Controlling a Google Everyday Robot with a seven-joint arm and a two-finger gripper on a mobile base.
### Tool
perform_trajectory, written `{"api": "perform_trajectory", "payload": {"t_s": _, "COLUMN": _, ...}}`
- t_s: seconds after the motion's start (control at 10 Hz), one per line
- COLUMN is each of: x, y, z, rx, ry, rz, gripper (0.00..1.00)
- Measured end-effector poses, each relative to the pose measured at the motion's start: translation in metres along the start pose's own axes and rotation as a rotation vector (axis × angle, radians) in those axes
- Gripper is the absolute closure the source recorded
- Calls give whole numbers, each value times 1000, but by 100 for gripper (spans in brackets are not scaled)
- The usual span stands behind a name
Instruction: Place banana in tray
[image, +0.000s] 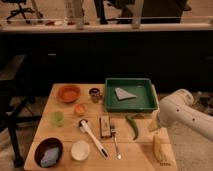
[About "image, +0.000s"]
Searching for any yellow banana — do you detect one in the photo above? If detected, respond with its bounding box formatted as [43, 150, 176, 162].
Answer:
[153, 135, 166, 162]

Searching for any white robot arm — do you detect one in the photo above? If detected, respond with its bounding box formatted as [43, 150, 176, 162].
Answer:
[148, 89, 213, 142]

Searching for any green plastic tray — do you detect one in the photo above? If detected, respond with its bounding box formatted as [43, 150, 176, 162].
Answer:
[104, 78, 157, 113]

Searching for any green chili pepper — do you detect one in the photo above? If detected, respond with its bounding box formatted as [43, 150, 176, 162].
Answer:
[126, 116, 139, 140]

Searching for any metal fork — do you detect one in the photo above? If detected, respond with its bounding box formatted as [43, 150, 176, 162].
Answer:
[110, 125, 121, 160]

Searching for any grey folded cloth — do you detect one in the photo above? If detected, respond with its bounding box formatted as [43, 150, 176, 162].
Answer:
[115, 88, 136, 100]

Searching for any brown rectangular block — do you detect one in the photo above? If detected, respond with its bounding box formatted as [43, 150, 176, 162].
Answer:
[99, 116, 111, 138]

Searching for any dark long cabinet counter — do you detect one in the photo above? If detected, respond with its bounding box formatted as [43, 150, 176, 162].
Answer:
[0, 26, 213, 95]

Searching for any small orange cup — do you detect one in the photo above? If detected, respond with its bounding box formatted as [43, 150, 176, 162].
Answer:
[74, 104, 86, 116]

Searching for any orange bowl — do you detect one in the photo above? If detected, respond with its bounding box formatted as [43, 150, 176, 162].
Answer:
[57, 85, 80, 103]

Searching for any green plastic cup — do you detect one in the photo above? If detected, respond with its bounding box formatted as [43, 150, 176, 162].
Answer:
[51, 111, 64, 127]

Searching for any blue grey sponge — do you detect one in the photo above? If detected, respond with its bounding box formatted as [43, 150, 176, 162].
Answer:
[40, 147, 59, 167]

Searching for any black chair at left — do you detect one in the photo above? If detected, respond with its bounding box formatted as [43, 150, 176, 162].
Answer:
[0, 56, 41, 167]

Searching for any black office chair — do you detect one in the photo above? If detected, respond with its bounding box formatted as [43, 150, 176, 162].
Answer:
[1, 0, 43, 24]

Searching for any white handled spatula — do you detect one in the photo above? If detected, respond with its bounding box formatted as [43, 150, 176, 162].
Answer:
[79, 119, 108, 159]

